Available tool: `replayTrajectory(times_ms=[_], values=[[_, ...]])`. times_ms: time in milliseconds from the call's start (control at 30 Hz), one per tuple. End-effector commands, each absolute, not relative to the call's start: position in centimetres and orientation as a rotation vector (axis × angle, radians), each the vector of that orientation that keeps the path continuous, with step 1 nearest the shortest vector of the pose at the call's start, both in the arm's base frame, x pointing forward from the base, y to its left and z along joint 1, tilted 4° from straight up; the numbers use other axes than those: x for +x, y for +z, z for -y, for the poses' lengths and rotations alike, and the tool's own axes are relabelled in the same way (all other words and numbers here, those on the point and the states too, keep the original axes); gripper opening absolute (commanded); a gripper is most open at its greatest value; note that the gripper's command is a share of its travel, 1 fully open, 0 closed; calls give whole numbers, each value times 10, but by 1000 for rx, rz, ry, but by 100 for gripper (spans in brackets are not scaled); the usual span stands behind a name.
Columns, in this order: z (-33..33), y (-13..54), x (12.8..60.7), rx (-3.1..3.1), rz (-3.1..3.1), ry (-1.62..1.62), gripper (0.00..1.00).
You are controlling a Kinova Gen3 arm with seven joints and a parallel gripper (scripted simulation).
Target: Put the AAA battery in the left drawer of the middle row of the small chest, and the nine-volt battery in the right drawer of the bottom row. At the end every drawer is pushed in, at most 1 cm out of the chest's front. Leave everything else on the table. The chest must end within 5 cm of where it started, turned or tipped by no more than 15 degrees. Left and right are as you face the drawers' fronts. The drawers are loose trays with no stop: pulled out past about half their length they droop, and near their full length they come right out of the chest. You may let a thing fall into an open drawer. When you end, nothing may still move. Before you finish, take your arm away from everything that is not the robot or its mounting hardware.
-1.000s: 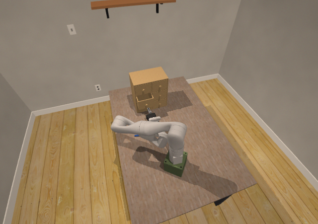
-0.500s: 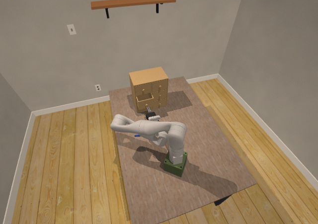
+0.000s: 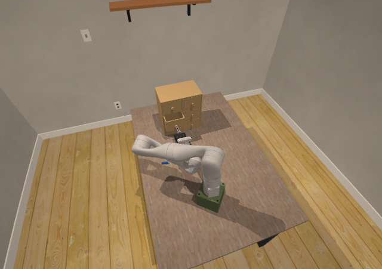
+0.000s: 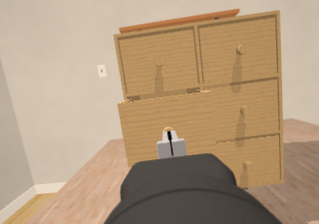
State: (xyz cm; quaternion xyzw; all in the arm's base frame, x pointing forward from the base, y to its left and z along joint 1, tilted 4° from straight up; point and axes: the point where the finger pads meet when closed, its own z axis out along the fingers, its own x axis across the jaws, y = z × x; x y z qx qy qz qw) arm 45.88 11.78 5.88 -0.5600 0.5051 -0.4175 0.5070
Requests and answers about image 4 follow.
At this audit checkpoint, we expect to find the small brown wooden chest of drawers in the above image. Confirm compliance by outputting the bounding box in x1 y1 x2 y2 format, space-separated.
114 10 284 188

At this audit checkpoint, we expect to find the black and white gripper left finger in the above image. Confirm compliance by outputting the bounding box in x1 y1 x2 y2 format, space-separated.
157 131 172 159

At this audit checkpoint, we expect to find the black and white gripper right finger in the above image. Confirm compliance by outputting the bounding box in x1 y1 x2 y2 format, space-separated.
169 130 187 157

